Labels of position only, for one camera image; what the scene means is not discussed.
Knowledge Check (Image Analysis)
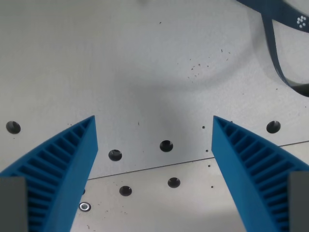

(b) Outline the dark blue strap with dots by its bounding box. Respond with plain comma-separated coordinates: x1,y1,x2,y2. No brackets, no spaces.
236,0,309,97

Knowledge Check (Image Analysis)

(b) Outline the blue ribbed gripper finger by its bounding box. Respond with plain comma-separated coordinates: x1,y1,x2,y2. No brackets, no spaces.
211,115,309,232
0,115,99,232

